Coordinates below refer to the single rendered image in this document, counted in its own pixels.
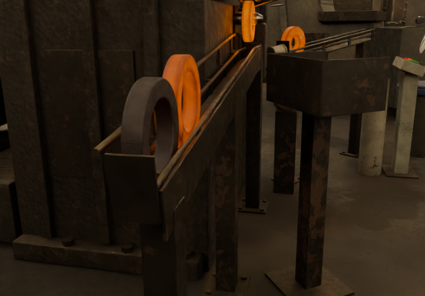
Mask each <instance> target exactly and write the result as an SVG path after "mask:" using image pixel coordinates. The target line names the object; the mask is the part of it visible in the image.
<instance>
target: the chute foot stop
mask: <svg viewBox="0 0 425 296"><path fill-rule="evenodd" d="M104 160H105V165H106V174H107V179H108V187H109V196H110V201H111V210H112V215H113V221H125V222H132V223H145V224H152V225H160V224H161V213H160V206H159V193H158V185H157V173H156V159H155V156H146V155H136V154H115V153H105V154H104Z"/></svg>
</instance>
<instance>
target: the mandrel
mask: <svg viewBox="0 0 425 296"><path fill-rule="evenodd" d="M262 22H263V16H262V15H261V14H259V13H252V25H258V24H260V23H262ZM241 24H242V14H241V13H233V25H241Z"/></svg>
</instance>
